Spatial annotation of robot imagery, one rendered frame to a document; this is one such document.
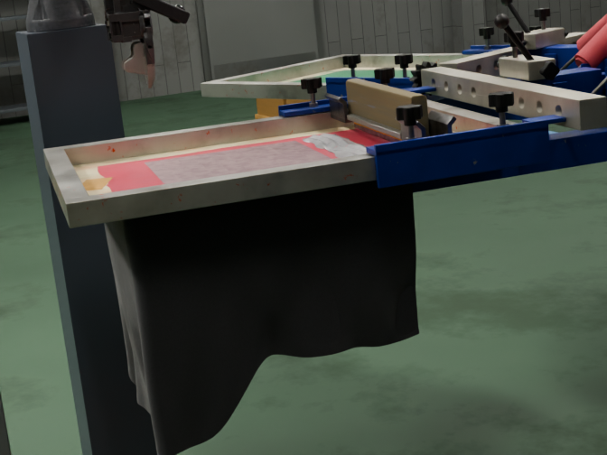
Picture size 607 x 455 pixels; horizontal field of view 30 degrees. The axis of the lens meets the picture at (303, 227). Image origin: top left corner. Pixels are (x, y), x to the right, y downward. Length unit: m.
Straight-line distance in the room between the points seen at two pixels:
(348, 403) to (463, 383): 0.36
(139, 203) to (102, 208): 0.06
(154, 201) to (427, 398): 1.82
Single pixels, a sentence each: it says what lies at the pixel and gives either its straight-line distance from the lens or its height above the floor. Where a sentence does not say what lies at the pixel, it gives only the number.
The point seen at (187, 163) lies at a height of 0.96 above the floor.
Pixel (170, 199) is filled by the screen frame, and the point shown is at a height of 0.97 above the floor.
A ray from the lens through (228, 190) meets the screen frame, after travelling 1.74.
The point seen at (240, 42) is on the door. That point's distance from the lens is 11.93.
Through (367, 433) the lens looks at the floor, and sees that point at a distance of 3.20.
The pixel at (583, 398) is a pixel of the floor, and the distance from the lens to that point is 3.36.
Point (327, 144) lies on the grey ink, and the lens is 2.13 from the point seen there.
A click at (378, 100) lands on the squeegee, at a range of 2.08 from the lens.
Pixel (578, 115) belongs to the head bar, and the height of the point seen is 1.02.
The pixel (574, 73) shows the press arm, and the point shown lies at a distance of 2.22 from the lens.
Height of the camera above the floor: 1.32
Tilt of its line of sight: 14 degrees down
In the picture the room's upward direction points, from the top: 6 degrees counter-clockwise
